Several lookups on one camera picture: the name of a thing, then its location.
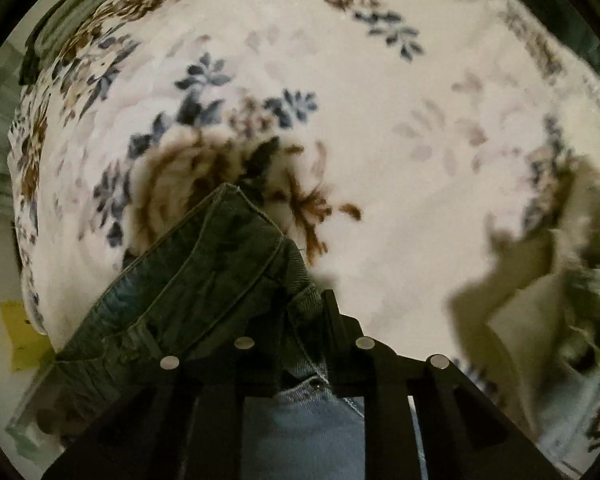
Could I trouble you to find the blue denim jeans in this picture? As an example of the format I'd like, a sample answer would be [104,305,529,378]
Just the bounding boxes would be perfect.
[34,182,426,480]

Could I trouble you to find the folded blue jeans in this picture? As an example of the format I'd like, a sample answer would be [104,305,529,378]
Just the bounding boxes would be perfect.
[538,201,600,477]

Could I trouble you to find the yellow box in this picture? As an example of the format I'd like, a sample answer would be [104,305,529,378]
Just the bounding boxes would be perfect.
[0,301,54,373]

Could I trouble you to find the floral bed quilt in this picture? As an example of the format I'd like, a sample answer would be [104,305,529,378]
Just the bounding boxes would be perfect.
[8,0,600,370]

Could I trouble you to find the folded dark and grey clothes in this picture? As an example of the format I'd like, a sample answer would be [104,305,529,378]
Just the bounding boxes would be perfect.
[19,0,106,87]

